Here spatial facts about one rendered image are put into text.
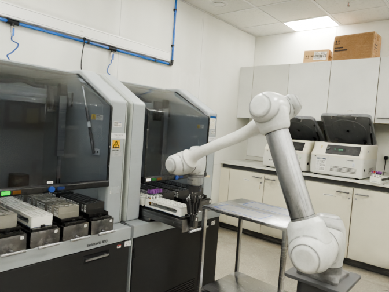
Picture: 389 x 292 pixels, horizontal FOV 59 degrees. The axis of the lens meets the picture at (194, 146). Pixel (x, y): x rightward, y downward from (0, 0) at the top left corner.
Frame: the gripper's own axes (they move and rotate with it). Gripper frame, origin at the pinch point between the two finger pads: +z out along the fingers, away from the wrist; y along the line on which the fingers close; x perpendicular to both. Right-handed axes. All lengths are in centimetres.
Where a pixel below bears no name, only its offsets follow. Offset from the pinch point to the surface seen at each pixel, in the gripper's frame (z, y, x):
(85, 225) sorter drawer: 1, 50, -27
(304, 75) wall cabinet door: -124, -258, -54
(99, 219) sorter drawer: -1, 42, -28
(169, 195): -6.2, -15.8, -34.4
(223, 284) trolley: 52, -43, -5
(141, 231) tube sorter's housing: 10.5, 13.2, -27.0
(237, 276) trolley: 52, -62, -6
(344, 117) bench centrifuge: -75, -247, 1
